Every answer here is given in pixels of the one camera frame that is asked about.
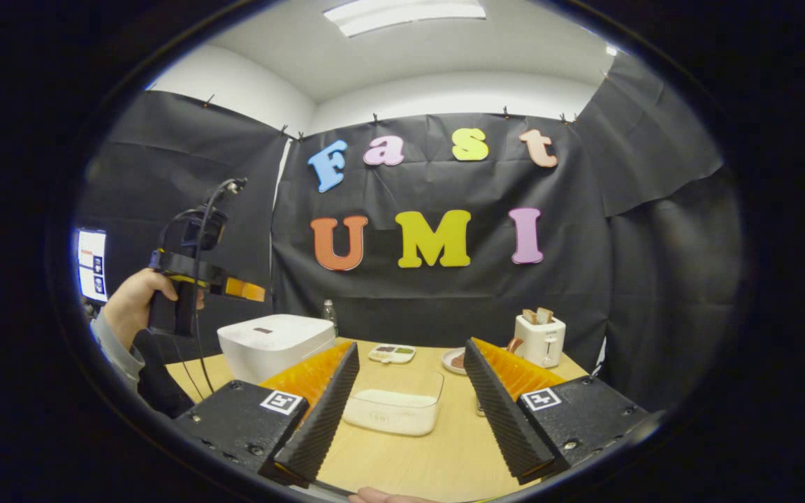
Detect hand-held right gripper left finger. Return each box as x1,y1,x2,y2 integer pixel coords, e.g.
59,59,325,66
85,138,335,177
175,341,361,488

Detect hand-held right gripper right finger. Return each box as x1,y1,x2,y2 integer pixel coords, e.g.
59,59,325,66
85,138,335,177
463,338,649,484

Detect white rice cooker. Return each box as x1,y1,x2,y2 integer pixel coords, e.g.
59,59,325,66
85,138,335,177
217,314,337,385

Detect clear container of rice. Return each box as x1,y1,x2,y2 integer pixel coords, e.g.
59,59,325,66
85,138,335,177
342,369,445,437

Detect white round plate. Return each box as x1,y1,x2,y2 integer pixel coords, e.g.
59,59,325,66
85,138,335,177
442,347,473,376

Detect white toaster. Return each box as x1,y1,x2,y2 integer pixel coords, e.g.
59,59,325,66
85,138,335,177
513,314,566,369

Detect white divided condiment dish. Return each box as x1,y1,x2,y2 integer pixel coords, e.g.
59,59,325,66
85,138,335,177
368,344,416,365

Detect large ceiling light panel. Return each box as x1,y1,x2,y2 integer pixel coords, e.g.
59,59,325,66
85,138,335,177
324,0,487,38

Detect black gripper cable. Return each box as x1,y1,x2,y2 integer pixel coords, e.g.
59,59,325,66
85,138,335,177
191,177,248,395

